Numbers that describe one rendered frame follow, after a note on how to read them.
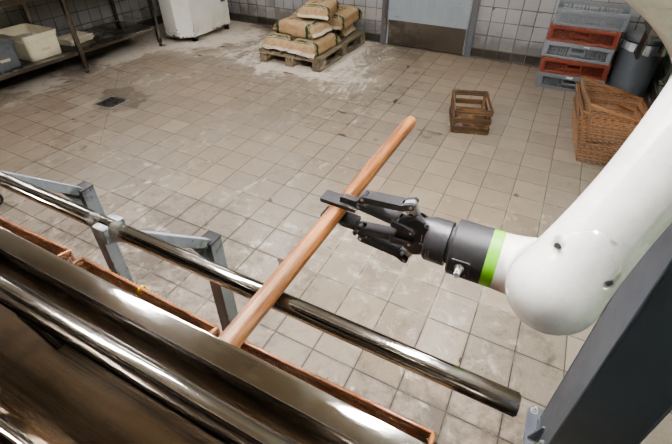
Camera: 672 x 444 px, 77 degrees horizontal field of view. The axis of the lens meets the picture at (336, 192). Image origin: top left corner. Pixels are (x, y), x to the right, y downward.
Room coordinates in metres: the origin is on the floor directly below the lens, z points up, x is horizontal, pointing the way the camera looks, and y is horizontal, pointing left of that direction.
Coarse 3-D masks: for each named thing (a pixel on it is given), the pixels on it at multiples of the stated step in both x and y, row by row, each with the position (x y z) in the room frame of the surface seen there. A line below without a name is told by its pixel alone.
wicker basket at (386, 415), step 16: (256, 352) 0.61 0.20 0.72; (288, 368) 0.57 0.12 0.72; (320, 384) 0.53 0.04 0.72; (336, 384) 0.52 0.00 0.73; (352, 400) 0.50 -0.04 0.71; (368, 400) 0.48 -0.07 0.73; (384, 416) 0.46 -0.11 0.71; (400, 416) 0.45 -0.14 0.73; (416, 432) 0.43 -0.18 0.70; (432, 432) 0.41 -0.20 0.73
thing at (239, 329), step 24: (408, 120) 0.92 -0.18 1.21; (384, 144) 0.81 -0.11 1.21; (360, 192) 0.65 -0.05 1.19; (336, 216) 0.56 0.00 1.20; (312, 240) 0.50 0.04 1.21; (288, 264) 0.44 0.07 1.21; (264, 288) 0.40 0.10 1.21; (240, 312) 0.36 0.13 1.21; (264, 312) 0.37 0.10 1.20; (240, 336) 0.32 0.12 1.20
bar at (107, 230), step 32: (32, 192) 0.67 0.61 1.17; (64, 192) 0.95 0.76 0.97; (96, 224) 0.58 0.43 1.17; (160, 256) 0.51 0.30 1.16; (192, 256) 0.49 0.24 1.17; (224, 256) 0.79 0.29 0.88; (224, 288) 0.77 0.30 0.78; (256, 288) 0.43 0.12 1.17; (224, 320) 0.76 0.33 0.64; (320, 320) 0.37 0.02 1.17; (384, 352) 0.32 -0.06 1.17; (416, 352) 0.32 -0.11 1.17; (448, 384) 0.28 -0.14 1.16; (480, 384) 0.28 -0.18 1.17; (512, 416) 0.25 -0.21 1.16
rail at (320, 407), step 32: (0, 256) 0.25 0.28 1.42; (32, 256) 0.24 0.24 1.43; (64, 288) 0.21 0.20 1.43; (96, 288) 0.21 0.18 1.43; (128, 320) 0.18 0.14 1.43; (160, 320) 0.18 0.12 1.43; (192, 352) 0.16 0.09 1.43; (224, 352) 0.16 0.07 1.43; (256, 384) 0.14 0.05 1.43; (288, 384) 0.13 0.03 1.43; (288, 416) 0.12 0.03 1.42; (320, 416) 0.12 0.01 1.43; (352, 416) 0.12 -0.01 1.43
